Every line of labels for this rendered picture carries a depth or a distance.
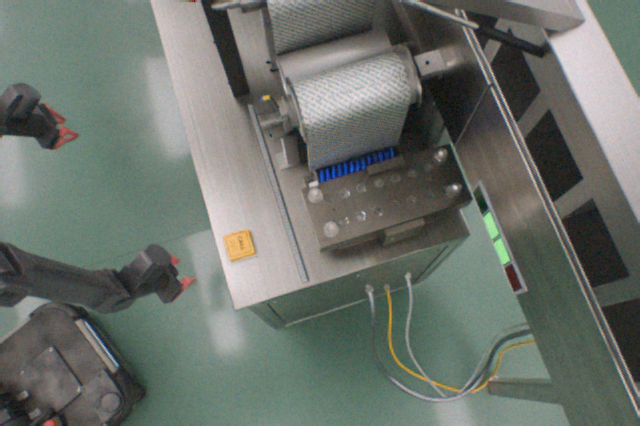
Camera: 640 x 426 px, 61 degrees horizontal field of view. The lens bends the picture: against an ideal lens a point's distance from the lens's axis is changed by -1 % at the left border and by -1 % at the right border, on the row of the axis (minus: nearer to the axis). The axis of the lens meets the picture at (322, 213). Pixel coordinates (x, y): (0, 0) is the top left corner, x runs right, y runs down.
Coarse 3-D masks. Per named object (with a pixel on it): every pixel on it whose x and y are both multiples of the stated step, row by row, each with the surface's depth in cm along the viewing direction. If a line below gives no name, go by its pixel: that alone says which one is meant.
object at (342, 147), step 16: (368, 128) 125; (384, 128) 128; (400, 128) 131; (320, 144) 125; (336, 144) 128; (352, 144) 131; (368, 144) 135; (384, 144) 138; (320, 160) 135; (336, 160) 138
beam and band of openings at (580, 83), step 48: (576, 0) 80; (480, 48) 100; (576, 48) 77; (528, 96) 97; (576, 96) 76; (624, 96) 75; (528, 144) 95; (576, 144) 79; (624, 144) 73; (576, 192) 83; (624, 192) 72; (576, 240) 90; (624, 240) 75; (624, 288) 79; (624, 336) 86
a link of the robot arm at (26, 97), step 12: (12, 84) 120; (24, 84) 123; (0, 96) 120; (12, 96) 119; (24, 96) 120; (36, 96) 123; (0, 108) 121; (12, 108) 121; (24, 108) 122; (0, 120) 121; (0, 132) 121
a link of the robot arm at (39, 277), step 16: (16, 256) 75; (32, 256) 80; (32, 272) 77; (48, 272) 82; (64, 272) 87; (80, 272) 93; (96, 272) 101; (112, 272) 109; (0, 288) 69; (16, 288) 71; (32, 288) 74; (48, 288) 84; (64, 288) 88; (80, 288) 92; (96, 288) 97; (112, 288) 102; (0, 304) 71; (16, 304) 74; (80, 304) 97; (96, 304) 101; (112, 304) 105
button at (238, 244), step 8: (240, 232) 146; (248, 232) 146; (224, 240) 145; (232, 240) 145; (240, 240) 145; (248, 240) 145; (232, 248) 145; (240, 248) 145; (248, 248) 145; (232, 256) 144; (240, 256) 144
